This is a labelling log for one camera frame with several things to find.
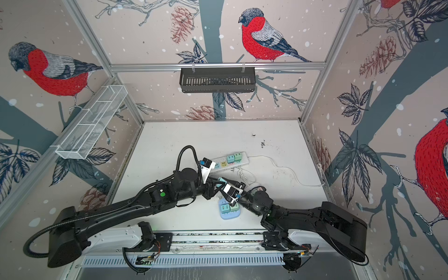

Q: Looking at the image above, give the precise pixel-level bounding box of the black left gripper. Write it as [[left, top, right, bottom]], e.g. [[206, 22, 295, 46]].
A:
[[177, 175, 227, 202]]

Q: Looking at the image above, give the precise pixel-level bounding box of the white multicolour power strip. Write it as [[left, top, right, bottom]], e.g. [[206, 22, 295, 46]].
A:
[[211, 152, 249, 173]]

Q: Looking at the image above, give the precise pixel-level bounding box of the blue square socket hub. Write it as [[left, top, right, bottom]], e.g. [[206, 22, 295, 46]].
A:
[[218, 198, 241, 220]]

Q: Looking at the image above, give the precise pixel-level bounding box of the white square socket hub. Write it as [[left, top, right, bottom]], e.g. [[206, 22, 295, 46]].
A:
[[246, 186, 265, 196]]

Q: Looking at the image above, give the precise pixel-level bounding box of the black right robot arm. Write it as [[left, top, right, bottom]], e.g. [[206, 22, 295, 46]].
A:
[[214, 178, 369, 266]]

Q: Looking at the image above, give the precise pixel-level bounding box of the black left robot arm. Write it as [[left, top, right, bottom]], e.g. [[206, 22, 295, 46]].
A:
[[23, 155, 246, 268]]

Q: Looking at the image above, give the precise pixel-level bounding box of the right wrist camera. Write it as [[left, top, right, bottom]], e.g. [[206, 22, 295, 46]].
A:
[[222, 184, 243, 207]]

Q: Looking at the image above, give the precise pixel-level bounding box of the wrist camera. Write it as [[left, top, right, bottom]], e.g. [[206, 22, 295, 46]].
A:
[[199, 157, 217, 184], [222, 184, 243, 207]]

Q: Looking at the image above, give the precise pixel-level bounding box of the white hub cable with plug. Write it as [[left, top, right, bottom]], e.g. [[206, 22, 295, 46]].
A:
[[235, 166, 259, 186]]

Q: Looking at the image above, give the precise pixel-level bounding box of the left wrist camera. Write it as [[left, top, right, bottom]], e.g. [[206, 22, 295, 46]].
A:
[[199, 157, 217, 184]]

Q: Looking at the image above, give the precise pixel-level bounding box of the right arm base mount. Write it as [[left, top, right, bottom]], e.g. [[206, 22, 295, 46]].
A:
[[261, 231, 312, 252]]

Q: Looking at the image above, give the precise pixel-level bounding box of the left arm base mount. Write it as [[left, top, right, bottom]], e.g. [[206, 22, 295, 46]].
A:
[[123, 233, 173, 253]]

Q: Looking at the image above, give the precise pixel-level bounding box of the black hanging wire basket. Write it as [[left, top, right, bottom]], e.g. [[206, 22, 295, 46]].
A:
[[179, 67, 256, 93]]

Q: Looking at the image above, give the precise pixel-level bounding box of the white wire mesh shelf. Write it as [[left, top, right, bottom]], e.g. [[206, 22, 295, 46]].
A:
[[56, 85, 128, 159]]

